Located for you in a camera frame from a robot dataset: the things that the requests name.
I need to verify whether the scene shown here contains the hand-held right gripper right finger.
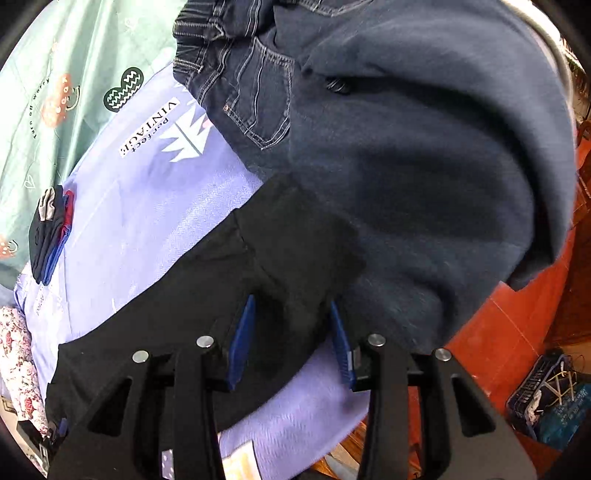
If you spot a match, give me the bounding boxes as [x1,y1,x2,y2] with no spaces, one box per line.
[329,300,539,480]

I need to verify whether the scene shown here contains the folded blue garment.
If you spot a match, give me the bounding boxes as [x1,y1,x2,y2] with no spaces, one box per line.
[44,196,75,284]

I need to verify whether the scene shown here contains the green heart print sheet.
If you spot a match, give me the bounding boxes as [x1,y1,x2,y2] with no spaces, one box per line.
[0,0,190,278]

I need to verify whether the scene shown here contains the black pants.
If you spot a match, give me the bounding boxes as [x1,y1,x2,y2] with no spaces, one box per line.
[44,173,370,435]

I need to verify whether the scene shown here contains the dark denim jeans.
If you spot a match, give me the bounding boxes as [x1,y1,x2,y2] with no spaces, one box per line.
[172,0,375,183]

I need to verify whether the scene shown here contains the folded grey garment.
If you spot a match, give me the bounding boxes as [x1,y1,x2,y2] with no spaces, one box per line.
[37,187,57,221]

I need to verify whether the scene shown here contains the purple printed bedsheet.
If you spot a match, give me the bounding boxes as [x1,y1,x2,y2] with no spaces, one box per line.
[11,51,370,480]

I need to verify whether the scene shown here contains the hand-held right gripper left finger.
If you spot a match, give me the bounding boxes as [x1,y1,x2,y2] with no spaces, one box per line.
[48,294,257,480]

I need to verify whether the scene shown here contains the stack of folded clothes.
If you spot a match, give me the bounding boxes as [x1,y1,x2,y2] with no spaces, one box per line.
[28,185,65,284]

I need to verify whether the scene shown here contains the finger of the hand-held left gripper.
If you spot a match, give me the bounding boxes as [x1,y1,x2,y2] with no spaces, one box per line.
[44,415,70,457]

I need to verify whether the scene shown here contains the blue plastic crate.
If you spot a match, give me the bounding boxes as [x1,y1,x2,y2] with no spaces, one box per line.
[505,353,591,448]

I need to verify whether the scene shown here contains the floral bolster pillow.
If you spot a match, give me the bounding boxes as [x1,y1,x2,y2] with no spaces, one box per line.
[0,307,51,439]

